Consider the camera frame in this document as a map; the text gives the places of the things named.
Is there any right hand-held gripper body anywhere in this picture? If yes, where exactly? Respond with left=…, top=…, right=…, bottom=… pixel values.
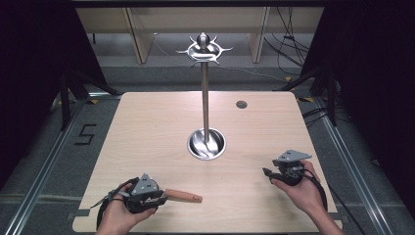
left=272, top=149, right=313, bottom=187

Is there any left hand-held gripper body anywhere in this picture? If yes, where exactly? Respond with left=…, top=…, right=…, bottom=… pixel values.
left=124, top=172, right=165, bottom=215

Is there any wooden utensil handle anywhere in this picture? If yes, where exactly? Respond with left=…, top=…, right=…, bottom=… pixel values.
left=162, top=188, right=204, bottom=204

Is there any person's right hand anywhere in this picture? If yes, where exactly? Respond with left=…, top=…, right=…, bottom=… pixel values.
left=271, top=161, right=328, bottom=217

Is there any person's left hand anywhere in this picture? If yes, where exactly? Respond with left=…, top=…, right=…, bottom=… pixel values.
left=95, top=182, right=158, bottom=235

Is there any black metal stand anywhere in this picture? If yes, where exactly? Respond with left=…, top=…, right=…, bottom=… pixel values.
left=273, top=65, right=351, bottom=127
left=51, top=68, right=122, bottom=132

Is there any metal utensil stand with hooks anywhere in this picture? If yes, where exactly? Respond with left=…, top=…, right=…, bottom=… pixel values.
left=175, top=31, right=234, bottom=162

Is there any dark curtain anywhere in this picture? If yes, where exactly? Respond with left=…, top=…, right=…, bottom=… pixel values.
left=0, top=0, right=109, bottom=190
left=300, top=0, right=415, bottom=210

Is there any light wooden shelf unit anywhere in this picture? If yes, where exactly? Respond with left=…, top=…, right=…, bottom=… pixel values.
left=75, top=7, right=325, bottom=65

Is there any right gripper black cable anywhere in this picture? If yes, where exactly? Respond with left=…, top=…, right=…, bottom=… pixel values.
left=299, top=167, right=367, bottom=235

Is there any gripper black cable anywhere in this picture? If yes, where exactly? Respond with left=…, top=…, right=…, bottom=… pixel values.
left=299, top=167, right=367, bottom=235
left=90, top=176, right=141, bottom=230

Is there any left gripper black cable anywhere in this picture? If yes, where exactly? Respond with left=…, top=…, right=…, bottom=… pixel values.
left=90, top=176, right=141, bottom=230

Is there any aluminium floor rail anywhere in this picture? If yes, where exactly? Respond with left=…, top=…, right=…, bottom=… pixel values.
left=3, top=97, right=86, bottom=235
left=313, top=97, right=407, bottom=235

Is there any bundle of black floor cables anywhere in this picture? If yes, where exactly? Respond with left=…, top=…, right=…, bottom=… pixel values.
left=262, top=7, right=315, bottom=69

